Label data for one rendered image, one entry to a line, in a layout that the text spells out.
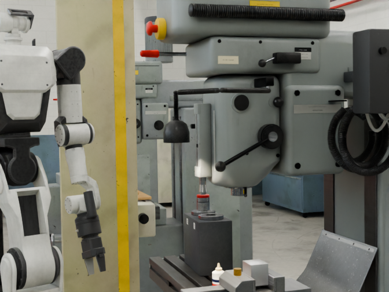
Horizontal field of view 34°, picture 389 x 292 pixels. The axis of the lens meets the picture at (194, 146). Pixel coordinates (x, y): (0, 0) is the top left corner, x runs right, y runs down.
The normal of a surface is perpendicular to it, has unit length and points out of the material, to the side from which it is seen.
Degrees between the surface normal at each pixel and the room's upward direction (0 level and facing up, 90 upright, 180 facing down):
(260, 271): 90
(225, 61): 90
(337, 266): 63
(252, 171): 118
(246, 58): 90
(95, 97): 90
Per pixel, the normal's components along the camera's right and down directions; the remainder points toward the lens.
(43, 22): 0.31, 0.04
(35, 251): 0.58, -0.38
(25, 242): 0.62, -0.15
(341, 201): -0.95, 0.04
